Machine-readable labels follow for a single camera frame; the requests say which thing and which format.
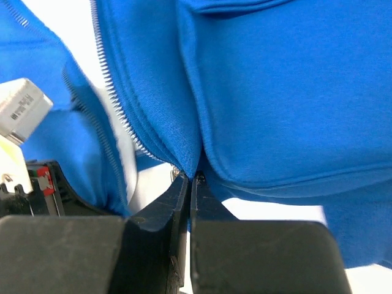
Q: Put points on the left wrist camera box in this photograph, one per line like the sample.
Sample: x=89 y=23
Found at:
x=23 y=108

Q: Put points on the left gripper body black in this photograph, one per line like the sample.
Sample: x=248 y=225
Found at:
x=41 y=188

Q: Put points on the blue zip jacket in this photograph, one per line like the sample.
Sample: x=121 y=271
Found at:
x=274 y=101

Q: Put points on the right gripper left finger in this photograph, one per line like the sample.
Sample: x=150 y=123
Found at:
x=153 y=249

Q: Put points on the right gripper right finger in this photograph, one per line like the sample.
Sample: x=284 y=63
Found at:
x=209 y=220

